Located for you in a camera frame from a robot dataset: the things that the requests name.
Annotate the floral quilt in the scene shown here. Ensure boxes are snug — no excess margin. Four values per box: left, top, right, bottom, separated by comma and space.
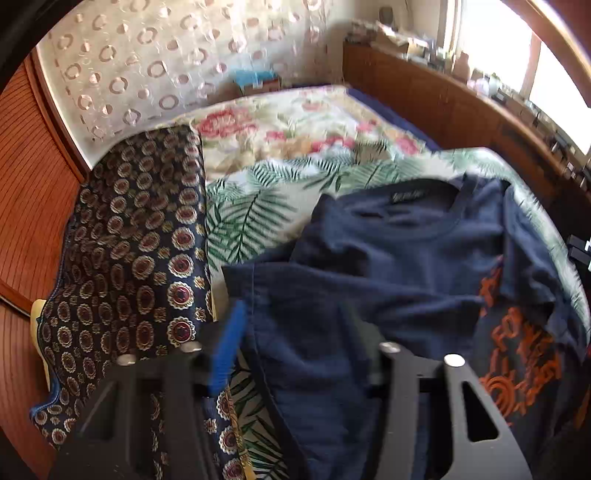
170, 85, 432, 181

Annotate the palm leaf blanket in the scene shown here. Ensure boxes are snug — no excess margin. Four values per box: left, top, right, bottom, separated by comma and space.
207, 150, 590, 479

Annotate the long wooden cabinet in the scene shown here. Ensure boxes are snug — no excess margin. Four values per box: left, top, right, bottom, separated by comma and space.
342, 42, 590, 216

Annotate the navy printed t-shirt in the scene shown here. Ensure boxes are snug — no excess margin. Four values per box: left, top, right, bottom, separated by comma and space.
223, 175, 590, 479

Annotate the pink jug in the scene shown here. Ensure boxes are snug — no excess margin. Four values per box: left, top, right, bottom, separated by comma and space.
452, 51, 471, 84

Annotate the blue tissue box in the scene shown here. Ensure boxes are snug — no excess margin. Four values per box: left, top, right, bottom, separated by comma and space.
232, 70, 281, 96

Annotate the navy blue bed sheet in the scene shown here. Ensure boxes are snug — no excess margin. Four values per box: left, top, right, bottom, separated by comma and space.
346, 88, 441, 151

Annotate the circle-pattern sheer curtain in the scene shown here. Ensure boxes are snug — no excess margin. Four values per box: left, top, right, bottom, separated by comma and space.
36, 0, 356, 167

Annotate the navy circle-pattern folded fabric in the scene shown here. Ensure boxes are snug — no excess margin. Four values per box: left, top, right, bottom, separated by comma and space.
31, 125, 245, 479

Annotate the cardboard box on cabinet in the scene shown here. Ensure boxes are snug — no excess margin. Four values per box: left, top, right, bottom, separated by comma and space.
370, 22, 430, 56

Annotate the window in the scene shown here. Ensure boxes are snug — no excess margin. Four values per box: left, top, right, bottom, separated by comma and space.
440, 1, 590, 154

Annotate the wooden louvered wardrobe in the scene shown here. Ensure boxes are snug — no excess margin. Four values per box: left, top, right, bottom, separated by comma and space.
1, 51, 88, 479

